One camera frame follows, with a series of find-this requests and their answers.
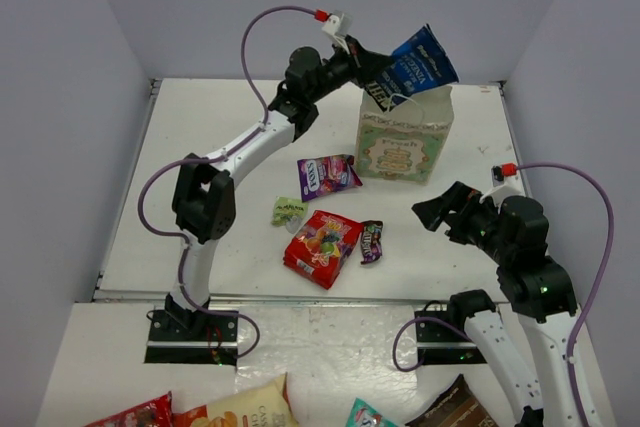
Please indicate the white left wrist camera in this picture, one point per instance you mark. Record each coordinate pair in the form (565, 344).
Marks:
(336, 28)

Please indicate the small green candy packet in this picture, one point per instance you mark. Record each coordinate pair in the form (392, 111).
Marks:
(289, 213)

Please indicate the cream cassava chips bag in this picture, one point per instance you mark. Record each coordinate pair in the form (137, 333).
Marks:
(264, 406)

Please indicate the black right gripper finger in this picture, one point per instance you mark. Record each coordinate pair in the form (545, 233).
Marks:
(433, 213)
(457, 196)

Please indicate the red fruit candy bag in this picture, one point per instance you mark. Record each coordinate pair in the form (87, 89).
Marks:
(321, 247)

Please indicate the red snack bag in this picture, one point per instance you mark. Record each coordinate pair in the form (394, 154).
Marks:
(156, 412)

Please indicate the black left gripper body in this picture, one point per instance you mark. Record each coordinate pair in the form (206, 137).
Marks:
(361, 63)

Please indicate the blue kettle chips bag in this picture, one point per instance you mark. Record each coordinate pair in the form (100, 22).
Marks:
(419, 64)

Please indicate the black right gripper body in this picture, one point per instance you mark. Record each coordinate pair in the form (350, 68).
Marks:
(476, 224)

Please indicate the brown m&m packet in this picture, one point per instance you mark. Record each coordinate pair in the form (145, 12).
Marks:
(370, 241)

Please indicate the purple foxs candy bag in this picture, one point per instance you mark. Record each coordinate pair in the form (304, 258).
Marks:
(322, 176)

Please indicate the decorated paper bag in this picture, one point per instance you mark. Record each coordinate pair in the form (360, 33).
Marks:
(403, 144)

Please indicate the dark brown snack bag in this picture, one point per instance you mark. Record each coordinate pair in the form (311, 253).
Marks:
(455, 407)

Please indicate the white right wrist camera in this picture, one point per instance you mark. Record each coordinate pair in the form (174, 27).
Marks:
(506, 183)

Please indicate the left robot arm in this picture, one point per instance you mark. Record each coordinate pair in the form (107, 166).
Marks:
(204, 198)

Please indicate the teal snack packet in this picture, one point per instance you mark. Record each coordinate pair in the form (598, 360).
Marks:
(364, 415)

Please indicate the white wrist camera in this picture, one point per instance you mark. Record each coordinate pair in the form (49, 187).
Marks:
(336, 28)
(506, 183)

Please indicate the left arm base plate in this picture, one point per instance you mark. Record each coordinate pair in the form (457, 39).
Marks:
(212, 341)

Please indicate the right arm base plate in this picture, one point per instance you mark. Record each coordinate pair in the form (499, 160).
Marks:
(438, 345)

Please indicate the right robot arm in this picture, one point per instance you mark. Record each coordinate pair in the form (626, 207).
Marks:
(511, 230)

